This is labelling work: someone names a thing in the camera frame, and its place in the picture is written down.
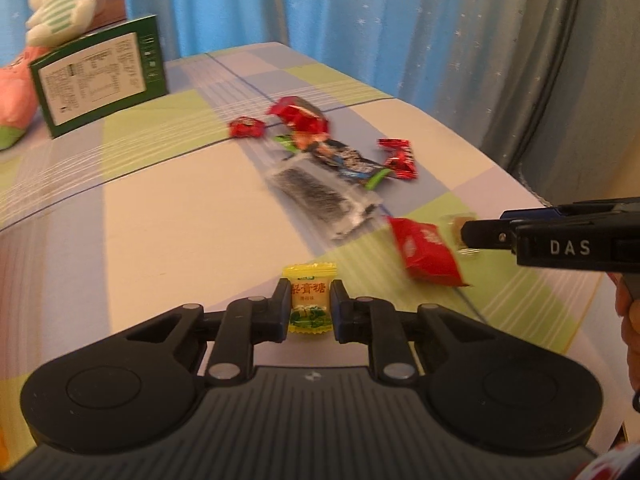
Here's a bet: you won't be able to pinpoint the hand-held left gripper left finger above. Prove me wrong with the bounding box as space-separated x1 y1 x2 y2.
120 277 293 386

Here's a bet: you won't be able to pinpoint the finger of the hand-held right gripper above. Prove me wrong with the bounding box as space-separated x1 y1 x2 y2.
460 217 521 252
500 199 640 223

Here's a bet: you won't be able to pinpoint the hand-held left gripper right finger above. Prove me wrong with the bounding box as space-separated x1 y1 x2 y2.
330 279 501 386

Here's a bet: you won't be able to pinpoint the yellow candy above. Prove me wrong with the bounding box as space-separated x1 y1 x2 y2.
282 262 337 336

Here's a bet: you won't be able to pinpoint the brown candy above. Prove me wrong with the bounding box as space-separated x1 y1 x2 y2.
440 214 481 256

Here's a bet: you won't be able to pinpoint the red snack packet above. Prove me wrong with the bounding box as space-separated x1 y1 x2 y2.
387 216 471 288
265 96 331 136

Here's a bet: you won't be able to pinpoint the dark red candy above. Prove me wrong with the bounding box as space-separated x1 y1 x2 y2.
377 137 418 182

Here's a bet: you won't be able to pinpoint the clear seaweed snack packet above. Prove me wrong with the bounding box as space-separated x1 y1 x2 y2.
265 157 383 241

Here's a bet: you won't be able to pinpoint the dark snack bar green ends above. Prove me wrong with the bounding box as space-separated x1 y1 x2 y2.
272 130 393 191

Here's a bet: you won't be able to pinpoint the person's right hand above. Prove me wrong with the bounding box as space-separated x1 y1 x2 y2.
607 272 640 392

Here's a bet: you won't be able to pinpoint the grey star curtain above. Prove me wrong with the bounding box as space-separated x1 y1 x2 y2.
390 0 640 206

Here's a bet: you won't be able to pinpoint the small red wrapped candy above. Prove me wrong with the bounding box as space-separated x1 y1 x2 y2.
228 116 266 139

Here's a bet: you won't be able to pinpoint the crumpled red snack packet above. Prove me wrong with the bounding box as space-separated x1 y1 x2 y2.
265 96 331 136

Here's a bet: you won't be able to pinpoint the person's patterned clothing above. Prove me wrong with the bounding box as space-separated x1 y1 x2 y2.
575 440 640 480

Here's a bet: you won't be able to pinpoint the green cardboard box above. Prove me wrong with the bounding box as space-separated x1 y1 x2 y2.
28 14 168 139

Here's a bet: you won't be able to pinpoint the blue star curtain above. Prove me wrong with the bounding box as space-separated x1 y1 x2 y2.
0 0 481 111

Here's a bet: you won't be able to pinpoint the pink plush toy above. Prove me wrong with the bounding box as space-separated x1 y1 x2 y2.
0 45 51 151

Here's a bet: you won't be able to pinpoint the white rabbit plush toy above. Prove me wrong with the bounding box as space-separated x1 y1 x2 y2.
25 0 123 48

